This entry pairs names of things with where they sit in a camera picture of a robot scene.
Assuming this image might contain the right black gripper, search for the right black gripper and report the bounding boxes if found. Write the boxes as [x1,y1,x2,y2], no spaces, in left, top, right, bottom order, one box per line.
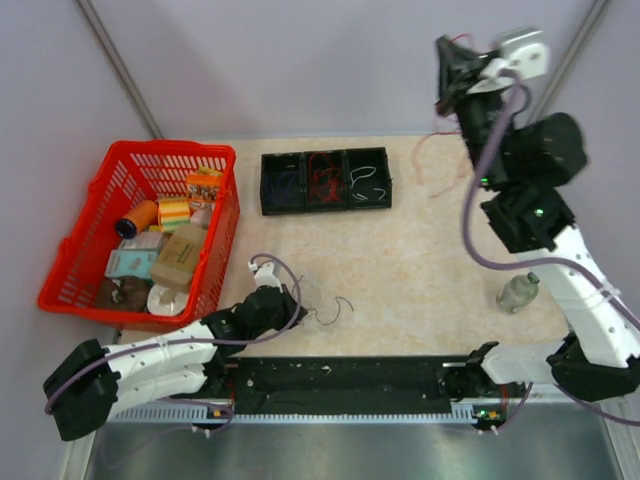
[432,37,510,192]

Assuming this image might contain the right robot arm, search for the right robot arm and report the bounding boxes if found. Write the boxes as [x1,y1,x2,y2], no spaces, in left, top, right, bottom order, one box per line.
[435,29,639,402]

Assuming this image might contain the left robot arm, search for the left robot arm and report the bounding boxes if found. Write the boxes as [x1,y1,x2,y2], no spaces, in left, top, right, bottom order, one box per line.
[43,286,305,441]

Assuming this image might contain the brown cardboard box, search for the brown cardboard box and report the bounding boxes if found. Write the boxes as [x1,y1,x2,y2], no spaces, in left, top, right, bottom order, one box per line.
[151,224,207,293]

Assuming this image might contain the white round container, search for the white round container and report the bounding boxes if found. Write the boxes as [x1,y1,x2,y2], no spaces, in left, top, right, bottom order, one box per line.
[146,284,189,317]

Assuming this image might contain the pink wrapped package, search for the pink wrapped package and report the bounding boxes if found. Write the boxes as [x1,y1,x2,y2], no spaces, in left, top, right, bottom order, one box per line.
[190,209,214,230]

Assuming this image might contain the black three-compartment tray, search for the black three-compartment tray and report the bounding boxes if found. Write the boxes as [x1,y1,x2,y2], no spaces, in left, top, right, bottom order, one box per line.
[260,147,393,216]

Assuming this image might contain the orange snack package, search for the orange snack package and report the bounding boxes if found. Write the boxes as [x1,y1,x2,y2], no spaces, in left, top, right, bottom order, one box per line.
[186,167,223,212]

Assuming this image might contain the yellow green striped roll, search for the yellow green striped roll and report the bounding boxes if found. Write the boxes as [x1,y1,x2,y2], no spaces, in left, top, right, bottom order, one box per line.
[157,197,191,233]

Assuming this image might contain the pink white box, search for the pink white box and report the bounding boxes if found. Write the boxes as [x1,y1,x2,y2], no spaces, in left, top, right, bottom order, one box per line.
[118,231,169,253]

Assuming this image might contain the orange black cylinder can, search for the orange black cylinder can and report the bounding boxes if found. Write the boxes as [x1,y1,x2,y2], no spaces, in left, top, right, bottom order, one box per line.
[114,200,159,239]

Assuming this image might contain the teal small box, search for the teal small box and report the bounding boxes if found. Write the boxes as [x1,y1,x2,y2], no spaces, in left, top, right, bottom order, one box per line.
[104,249,158,280]

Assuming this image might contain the brown furry item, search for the brown furry item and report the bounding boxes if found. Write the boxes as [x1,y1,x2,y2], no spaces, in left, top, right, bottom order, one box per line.
[94,276,151,313]

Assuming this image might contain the red plastic basket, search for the red plastic basket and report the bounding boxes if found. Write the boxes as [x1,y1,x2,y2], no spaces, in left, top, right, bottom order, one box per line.
[38,140,240,333]

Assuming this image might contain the clear plastic bottle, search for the clear plastic bottle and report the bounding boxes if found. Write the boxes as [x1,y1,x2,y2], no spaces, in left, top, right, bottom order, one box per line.
[496,272,540,314]

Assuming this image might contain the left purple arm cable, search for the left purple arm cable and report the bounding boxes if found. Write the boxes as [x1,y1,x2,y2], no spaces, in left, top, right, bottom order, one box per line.
[43,253,307,441]

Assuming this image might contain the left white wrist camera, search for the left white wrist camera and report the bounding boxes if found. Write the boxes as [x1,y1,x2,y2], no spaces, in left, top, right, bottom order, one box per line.
[248,261,282,291]

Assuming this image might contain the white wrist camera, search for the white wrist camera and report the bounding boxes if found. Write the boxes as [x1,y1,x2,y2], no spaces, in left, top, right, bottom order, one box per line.
[467,27,551,94]
[248,261,282,291]

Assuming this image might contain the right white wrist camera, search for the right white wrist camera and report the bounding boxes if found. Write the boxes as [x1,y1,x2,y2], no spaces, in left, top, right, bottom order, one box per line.
[467,27,551,94]

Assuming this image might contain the white slotted cable duct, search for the white slotted cable duct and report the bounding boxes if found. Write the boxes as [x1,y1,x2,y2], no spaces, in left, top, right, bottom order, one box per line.
[102,403,234,422]

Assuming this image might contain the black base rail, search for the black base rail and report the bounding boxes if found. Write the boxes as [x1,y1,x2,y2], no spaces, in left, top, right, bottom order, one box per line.
[178,356,525,416]

